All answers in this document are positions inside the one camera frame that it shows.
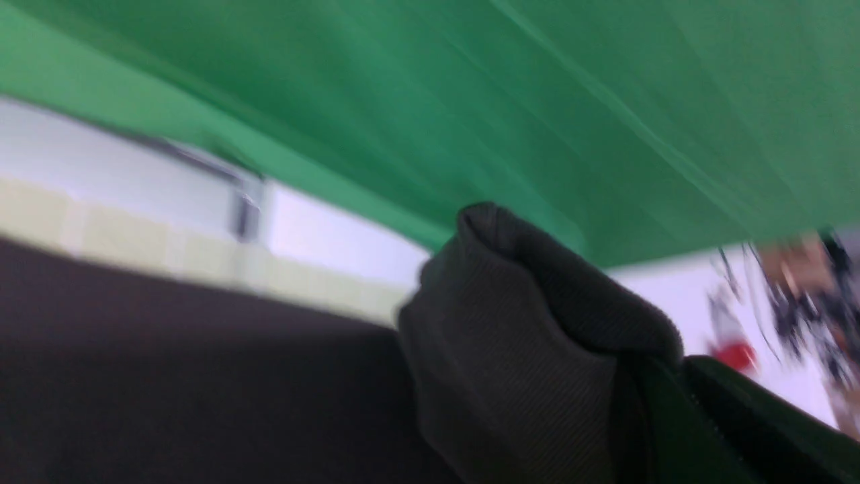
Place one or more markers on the green backdrop cloth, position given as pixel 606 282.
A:
pixel 630 130

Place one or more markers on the red object on floor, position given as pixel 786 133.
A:
pixel 737 355

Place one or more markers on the dark green backdrop base bar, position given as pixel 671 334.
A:
pixel 203 191

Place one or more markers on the background clutter of equipment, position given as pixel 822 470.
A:
pixel 783 300

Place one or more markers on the dark gray long-sleeve top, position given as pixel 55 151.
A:
pixel 507 366

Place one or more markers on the light green checkered table cloth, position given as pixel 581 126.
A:
pixel 72 227

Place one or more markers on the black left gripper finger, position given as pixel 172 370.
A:
pixel 708 423

